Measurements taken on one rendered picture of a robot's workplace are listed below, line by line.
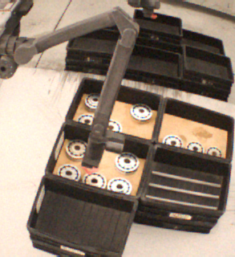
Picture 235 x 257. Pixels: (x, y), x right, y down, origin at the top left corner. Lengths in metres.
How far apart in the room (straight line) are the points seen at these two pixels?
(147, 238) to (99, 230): 0.26
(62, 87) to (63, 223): 0.93
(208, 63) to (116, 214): 1.68
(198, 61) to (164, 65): 0.27
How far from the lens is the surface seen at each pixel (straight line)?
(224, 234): 1.99
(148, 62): 3.13
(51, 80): 2.44
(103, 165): 1.91
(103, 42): 3.08
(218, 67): 3.14
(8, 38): 1.50
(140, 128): 2.06
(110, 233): 1.73
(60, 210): 1.77
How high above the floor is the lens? 2.37
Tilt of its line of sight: 49 degrees down
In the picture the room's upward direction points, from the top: 9 degrees clockwise
